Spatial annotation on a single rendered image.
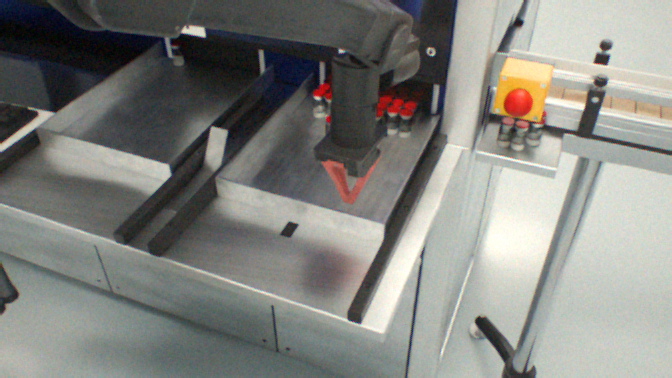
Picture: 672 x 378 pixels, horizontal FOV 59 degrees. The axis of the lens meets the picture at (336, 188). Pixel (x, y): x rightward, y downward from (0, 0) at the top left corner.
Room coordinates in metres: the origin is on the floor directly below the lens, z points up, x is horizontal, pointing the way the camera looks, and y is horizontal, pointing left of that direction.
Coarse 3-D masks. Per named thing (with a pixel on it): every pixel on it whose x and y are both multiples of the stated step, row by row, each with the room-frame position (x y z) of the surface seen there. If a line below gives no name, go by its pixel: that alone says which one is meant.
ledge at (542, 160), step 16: (496, 128) 0.85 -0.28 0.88; (480, 144) 0.81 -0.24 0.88; (496, 144) 0.81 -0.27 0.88; (544, 144) 0.81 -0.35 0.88; (560, 144) 0.81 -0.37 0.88; (480, 160) 0.78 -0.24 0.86; (496, 160) 0.77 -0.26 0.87; (512, 160) 0.77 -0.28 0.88; (528, 160) 0.76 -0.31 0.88; (544, 160) 0.76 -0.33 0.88; (544, 176) 0.74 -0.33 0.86
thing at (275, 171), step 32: (288, 128) 0.85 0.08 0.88; (320, 128) 0.85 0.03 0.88; (416, 128) 0.85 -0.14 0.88; (256, 160) 0.76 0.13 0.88; (288, 160) 0.76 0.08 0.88; (384, 160) 0.76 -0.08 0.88; (416, 160) 0.72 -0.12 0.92; (224, 192) 0.67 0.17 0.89; (256, 192) 0.65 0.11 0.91; (288, 192) 0.68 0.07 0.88; (320, 192) 0.68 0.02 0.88; (384, 192) 0.68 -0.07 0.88; (320, 224) 0.61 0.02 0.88; (352, 224) 0.59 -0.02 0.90; (384, 224) 0.58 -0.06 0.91
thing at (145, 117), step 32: (128, 64) 1.02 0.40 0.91; (160, 64) 1.08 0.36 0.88; (192, 64) 1.08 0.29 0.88; (96, 96) 0.93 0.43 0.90; (128, 96) 0.96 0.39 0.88; (160, 96) 0.96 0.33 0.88; (192, 96) 0.96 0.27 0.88; (224, 96) 0.96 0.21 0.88; (64, 128) 0.85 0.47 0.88; (96, 128) 0.85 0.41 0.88; (128, 128) 0.85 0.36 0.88; (160, 128) 0.85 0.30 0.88; (192, 128) 0.85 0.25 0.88; (96, 160) 0.76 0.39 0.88; (128, 160) 0.74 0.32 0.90; (160, 160) 0.72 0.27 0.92
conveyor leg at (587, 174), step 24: (576, 168) 0.87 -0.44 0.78; (600, 168) 0.85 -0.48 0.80; (576, 192) 0.85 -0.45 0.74; (576, 216) 0.85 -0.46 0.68; (552, 240) 0.87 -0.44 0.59; (576, 240) 0.85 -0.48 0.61; (552, 264) 0.85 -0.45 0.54; (552, 288) 0.85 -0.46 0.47; (528, 312) 0.87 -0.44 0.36; (528, 336) 0.85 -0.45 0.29; (528, 360) 0.85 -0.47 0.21
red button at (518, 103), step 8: (512, 96) 0.74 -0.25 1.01; (520, 96) 0.74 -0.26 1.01; (528, 96) 0.74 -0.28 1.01; (504, 104) 0.75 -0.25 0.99; (512, 104) 0.74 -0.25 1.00; (520, 104) 0.73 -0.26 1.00; (528, 104) 0.73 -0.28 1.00; (512, 112) 0.74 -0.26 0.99; (520, 112) 0.73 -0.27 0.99; (528, 112) 0.73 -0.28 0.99
